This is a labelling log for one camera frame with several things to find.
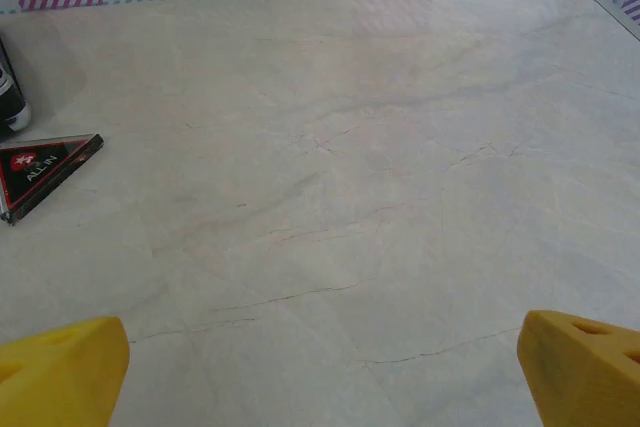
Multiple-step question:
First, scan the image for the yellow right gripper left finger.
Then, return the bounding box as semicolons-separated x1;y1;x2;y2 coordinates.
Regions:
0;316;130;427

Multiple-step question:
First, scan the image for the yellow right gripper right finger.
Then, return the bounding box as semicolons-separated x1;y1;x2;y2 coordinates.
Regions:
517;310;640;427

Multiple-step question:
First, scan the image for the black triangular all-in token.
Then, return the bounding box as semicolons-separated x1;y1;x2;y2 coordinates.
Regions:
0;133;105;227

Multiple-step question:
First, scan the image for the black carrying case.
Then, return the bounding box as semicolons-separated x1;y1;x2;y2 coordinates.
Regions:
0;35;32;141

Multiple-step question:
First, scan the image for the aluminium frame floor rail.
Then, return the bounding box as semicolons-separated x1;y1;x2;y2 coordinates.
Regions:
572;0;640;41

